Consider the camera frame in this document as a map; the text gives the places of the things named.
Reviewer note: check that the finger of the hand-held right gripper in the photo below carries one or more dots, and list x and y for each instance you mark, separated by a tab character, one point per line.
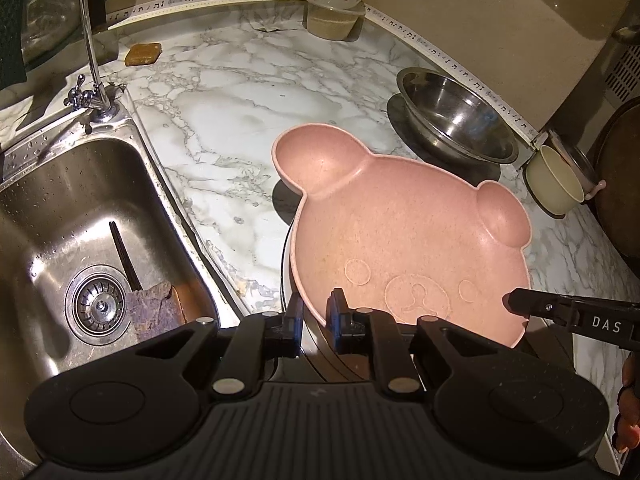
530	302

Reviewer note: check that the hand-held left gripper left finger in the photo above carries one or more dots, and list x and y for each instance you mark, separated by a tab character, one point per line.
292	325

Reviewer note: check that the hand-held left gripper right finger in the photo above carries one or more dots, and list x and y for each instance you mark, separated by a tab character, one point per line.
345	327

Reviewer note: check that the pink bear-shaped plate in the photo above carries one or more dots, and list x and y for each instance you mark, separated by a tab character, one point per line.
400	220

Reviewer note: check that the pink steel-lined bowl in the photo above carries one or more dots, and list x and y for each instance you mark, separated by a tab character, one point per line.
580	162

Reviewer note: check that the person's right hand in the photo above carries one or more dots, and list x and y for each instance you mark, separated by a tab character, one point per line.
630	405

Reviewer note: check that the cream bowl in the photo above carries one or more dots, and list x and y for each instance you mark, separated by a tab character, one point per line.
552	182

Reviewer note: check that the round wooden cutting board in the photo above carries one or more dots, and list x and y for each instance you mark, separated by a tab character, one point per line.
620	185

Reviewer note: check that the rusty brown scrubber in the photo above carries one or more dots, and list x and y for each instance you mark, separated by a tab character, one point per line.
150	310

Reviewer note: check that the dark chopstick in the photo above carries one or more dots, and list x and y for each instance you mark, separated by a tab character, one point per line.
122	255

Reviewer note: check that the steel drain strainer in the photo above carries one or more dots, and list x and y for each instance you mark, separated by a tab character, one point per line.
97	305

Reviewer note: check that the large steel bowl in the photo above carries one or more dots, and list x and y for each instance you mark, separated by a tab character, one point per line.
460	110

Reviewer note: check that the white vent grille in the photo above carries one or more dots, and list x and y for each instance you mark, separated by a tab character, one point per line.
625	75

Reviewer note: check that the white patterned sealing tape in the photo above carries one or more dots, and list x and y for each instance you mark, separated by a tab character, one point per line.
452	63

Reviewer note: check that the steel sink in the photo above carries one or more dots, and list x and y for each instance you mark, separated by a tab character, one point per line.
60	200

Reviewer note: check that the clear plastic container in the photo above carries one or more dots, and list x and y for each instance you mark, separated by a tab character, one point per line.
332	22

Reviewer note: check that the brown sponge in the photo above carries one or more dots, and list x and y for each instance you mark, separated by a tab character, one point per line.
144	54

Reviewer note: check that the chrome faucet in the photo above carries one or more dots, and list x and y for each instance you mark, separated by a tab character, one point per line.
95	80

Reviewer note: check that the glass pot lid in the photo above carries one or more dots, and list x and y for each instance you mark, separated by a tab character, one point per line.
55	15

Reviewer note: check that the dark green plastic holder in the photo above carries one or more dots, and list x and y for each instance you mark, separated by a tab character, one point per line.
10	45

